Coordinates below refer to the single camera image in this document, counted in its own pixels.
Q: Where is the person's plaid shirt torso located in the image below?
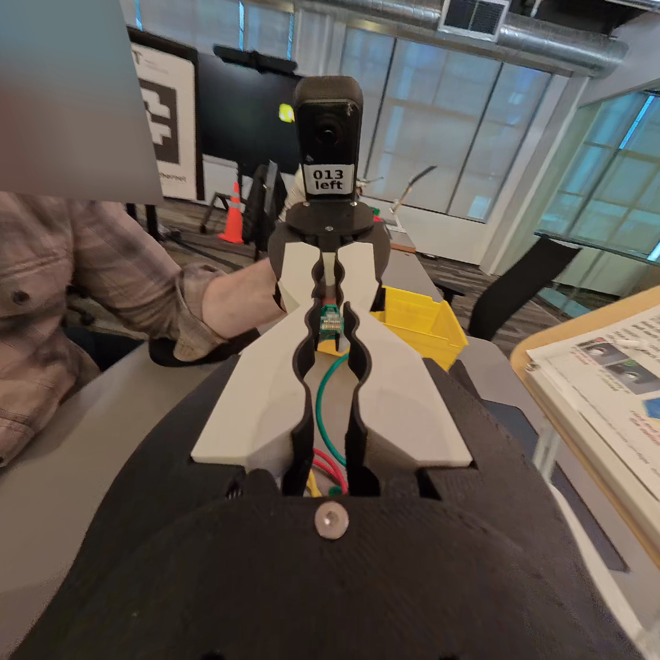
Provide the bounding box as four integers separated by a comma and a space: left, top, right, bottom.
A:
0, 191, 104, 467

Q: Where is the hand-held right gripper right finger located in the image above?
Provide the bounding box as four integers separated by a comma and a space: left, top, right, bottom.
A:
344, 303, 473, 497

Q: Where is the silver air duct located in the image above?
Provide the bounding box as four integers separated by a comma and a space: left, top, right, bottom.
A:
294, 0, 628, 79

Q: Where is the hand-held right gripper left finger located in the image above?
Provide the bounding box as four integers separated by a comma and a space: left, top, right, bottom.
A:
191, 303, 316, 497

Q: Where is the printed instruction sheet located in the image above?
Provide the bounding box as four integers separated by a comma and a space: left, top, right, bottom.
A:
526, 304, 660, 502

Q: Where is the white marker sign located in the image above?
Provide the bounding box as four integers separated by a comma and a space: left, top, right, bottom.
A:
126, 28, 205, 200

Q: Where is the yellow plastic bin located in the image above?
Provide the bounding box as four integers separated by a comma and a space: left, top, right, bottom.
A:
317, 286, 469, 373

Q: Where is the person's left hand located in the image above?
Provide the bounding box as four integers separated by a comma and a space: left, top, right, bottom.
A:
232, 258, 288, 332

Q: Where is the black monitor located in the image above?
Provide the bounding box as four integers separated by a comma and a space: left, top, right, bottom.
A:
196, 49, 305, 162

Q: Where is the black camera bar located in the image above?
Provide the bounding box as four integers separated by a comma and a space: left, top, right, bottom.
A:
214, 45, 300, 76

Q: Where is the instruction sheet on stand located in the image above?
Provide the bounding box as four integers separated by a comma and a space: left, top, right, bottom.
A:
510, 286, 660, 656

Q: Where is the orange traffic cone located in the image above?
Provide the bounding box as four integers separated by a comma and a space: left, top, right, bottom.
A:
218, 181, 244, 244

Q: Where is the red ethernet cable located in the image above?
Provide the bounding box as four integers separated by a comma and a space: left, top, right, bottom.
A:
312, 448, 349, 492

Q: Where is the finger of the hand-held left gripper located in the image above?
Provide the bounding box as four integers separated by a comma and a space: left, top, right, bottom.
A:
334, 241, 384, 311
277, 241, 324, 315

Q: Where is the white vent grille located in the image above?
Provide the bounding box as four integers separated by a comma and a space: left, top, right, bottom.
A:
439, 0, 510, 42

